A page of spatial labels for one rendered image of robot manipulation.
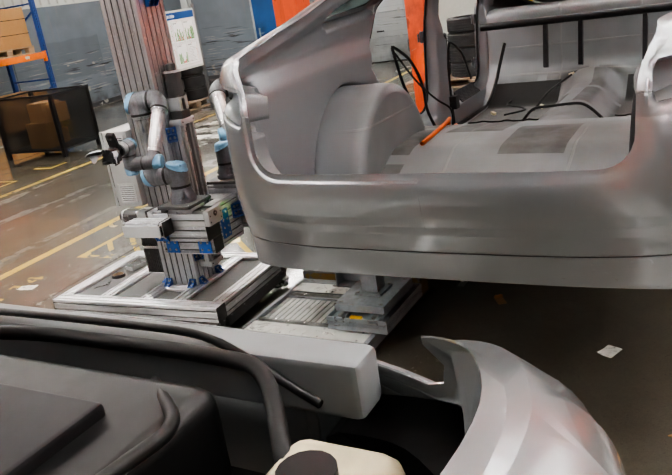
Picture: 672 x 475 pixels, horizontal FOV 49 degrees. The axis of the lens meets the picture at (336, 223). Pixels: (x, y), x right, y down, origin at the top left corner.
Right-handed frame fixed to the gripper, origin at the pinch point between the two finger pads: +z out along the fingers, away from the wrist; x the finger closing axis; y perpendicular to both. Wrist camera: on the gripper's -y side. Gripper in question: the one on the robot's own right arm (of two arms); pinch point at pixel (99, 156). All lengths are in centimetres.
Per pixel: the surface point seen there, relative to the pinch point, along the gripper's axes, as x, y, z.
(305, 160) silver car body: -103, -1, 2
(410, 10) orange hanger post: -129, -52, -289
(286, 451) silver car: -154, -30, 251
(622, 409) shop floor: -245, 91, 44
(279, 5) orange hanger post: -67, -65, -106
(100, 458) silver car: -132, -29, 255
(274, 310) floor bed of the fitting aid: -67, 110, -64
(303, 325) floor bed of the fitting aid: -91, 105, -37
